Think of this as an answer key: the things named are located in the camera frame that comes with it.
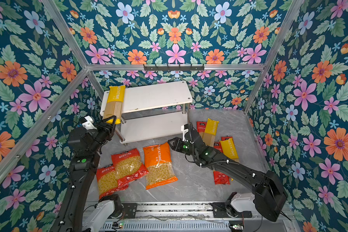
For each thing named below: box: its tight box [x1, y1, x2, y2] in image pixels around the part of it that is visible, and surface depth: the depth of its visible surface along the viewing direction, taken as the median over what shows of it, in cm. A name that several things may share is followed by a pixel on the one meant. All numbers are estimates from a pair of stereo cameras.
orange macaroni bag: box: [143, 142, 179, 190], surface depth 88 cm
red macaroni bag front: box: [111, 147, 149, 189], surface depth 86 cm
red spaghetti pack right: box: [220, 136, 233, 141], surface depth 103 cm
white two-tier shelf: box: [99, 80, 193, 147], surface depth 84 cm
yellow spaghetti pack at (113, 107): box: [102, 85, 126, 125], surface depth 76 cm
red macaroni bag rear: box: [96, 163, 126, 200], surface depth 80 cm
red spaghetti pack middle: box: [213, 170, 231, 186], surface depth 84 cm
